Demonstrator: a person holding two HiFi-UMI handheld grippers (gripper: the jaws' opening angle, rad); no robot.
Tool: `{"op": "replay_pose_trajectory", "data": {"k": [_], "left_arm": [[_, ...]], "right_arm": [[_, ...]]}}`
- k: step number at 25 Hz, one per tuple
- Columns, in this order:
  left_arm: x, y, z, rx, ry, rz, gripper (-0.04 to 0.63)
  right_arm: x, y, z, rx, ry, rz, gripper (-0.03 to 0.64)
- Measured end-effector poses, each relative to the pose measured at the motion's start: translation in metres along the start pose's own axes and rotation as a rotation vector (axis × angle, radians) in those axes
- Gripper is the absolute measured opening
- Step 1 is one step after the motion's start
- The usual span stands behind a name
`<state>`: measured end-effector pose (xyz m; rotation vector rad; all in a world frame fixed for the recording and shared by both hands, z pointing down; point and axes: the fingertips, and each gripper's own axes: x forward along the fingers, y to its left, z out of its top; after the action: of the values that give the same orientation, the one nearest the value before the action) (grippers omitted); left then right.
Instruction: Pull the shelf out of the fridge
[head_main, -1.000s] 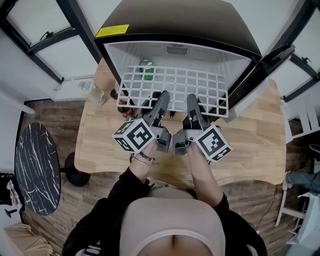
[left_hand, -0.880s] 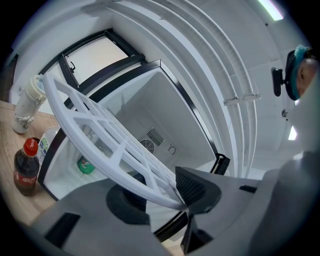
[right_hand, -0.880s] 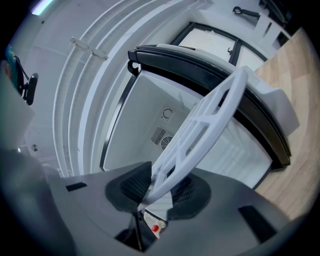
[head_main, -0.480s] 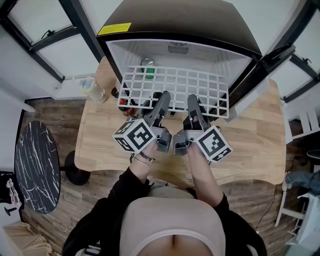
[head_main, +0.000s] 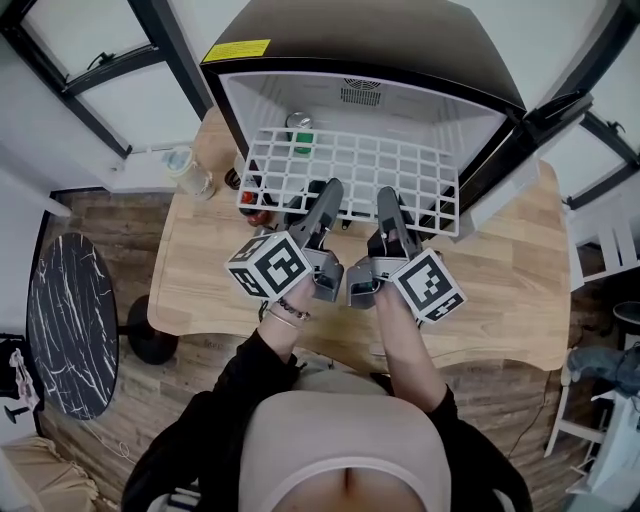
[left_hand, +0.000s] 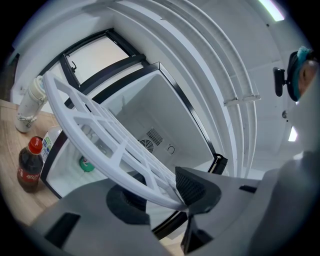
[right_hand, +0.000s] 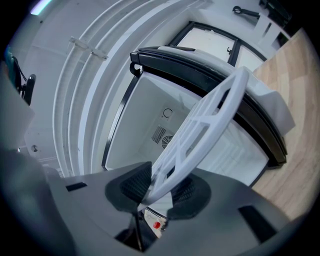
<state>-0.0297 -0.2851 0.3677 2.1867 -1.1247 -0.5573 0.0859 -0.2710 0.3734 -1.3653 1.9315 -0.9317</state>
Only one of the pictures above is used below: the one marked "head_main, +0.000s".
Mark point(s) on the person's black jacket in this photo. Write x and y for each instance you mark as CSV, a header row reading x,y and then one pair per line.
x,y
225,400

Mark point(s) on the person's left forearm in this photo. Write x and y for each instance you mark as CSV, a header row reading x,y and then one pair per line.
x,y
285,335

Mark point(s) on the white wooden rack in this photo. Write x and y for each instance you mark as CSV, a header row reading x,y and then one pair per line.
x,y
615,240

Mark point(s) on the white chair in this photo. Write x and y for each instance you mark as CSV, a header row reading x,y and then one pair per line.
x,y
620,440

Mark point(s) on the person's grey trousers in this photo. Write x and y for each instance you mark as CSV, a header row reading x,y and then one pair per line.
x,y
340,382

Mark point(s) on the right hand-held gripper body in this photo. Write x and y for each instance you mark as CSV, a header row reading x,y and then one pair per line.
x,y
427,285

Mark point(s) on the beige cloth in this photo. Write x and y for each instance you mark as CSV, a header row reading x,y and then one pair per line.
x,y
40,475

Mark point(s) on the person's right forearm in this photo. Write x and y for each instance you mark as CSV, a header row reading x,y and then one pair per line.
x,y
407,350

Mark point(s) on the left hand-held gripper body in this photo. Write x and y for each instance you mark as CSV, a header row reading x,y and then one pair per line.
x,y
270,265

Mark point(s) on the person's torso in beige top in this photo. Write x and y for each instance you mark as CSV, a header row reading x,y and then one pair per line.
x,y
345,440

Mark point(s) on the black framed window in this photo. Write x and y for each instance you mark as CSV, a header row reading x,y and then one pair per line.
x,y
85,35
590,165

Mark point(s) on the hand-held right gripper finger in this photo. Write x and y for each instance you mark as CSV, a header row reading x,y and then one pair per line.
x,y
414,237
390,225

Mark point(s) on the cola bottle with red cap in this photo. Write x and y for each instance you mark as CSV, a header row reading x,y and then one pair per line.
x,y
257,216

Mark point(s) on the black metal stand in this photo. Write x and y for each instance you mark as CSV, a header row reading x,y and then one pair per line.
x,y
7,350

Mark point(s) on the black round stool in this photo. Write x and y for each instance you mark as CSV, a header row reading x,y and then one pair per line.
x,y
627,312

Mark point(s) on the black mini fridge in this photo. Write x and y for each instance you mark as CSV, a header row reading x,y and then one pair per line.
x,y
375,40

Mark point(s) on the silver bangle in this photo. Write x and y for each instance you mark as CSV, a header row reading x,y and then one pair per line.
x,y
285,321

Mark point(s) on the pink white hanging item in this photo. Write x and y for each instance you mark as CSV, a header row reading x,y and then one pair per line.
x,y
25,387

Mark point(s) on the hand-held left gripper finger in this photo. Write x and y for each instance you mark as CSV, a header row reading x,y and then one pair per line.
x,y
327,215
300,212

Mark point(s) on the beige tumbler cup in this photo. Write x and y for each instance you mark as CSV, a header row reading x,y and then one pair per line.
x,y
192,180

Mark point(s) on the black marble round table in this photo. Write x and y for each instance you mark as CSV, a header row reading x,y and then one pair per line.
x,y
70,325

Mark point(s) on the white wire fridge shelf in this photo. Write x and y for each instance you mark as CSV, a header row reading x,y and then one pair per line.
x,y
440,229

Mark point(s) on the green soda can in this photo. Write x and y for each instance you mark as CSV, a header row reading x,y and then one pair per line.
x,y
299,121

